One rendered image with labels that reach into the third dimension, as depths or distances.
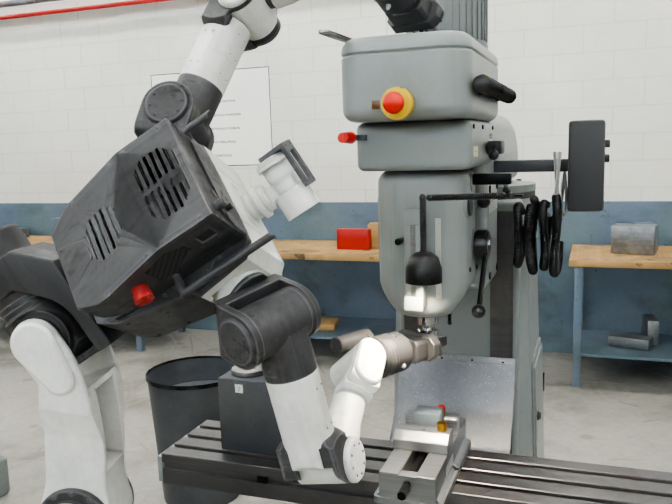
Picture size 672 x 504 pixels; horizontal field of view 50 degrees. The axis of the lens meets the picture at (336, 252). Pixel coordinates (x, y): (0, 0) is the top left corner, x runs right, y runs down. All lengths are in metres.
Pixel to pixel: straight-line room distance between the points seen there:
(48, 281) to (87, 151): 6.07
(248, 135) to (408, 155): 5.01
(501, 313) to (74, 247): 1.17
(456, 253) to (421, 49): 0.43
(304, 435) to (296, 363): 0.12
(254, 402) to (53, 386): 0.60
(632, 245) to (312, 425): 4.25
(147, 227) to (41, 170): 6.64
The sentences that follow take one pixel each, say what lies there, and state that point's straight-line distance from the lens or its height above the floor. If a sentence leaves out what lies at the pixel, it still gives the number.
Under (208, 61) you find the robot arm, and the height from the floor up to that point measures 1.85.
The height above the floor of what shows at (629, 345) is 0.25.
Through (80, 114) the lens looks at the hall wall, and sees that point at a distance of 7.41.
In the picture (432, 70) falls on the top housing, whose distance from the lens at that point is 1.37.
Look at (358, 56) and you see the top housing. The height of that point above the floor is 1.85.
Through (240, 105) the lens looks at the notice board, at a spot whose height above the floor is 2.05.
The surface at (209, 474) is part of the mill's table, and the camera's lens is 1.86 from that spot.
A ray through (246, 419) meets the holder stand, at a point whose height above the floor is 1.03.
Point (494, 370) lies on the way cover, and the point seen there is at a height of 1.07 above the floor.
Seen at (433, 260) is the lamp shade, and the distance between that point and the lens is 1.39.
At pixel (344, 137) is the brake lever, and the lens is 1.36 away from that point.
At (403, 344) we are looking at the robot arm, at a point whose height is 1.27.
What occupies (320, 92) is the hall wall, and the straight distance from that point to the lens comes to 6.17.
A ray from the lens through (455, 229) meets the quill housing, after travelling 1.51.
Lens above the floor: 1.69
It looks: 9 degrees down
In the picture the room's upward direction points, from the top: 2 degrees counter-clockwise
